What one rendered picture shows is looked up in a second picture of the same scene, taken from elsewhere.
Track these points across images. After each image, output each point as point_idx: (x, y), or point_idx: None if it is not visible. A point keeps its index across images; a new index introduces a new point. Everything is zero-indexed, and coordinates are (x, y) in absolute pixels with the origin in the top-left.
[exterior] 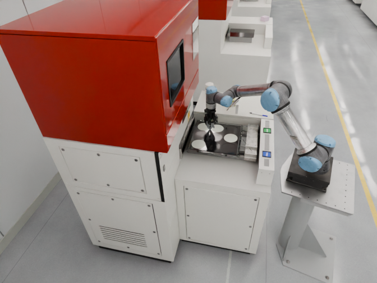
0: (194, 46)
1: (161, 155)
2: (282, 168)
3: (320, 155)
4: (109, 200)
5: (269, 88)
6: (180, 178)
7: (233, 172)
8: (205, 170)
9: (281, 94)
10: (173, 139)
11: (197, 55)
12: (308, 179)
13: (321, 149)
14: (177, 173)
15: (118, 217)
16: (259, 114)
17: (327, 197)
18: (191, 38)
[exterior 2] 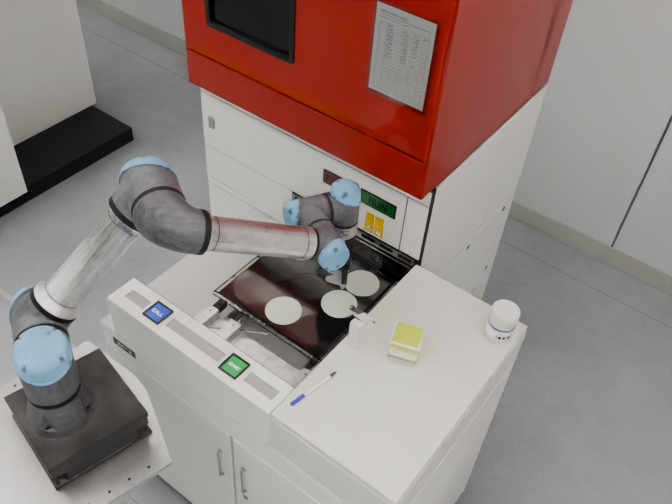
0: (388, 70)
1: (207, 92)
2: (139, 386)
3: (19, 308)
4: None
5: (158, 163)
6: (246, 214)
7: (200, 293)
8: (239, 254)
9: (128, 179)
10: (214, 93)
11: (412, 117)
12: None
13: (28, 320)
14: (262, 215)
15: None
16: (311, 388)
17: (2, 409)
18: (359, 23)
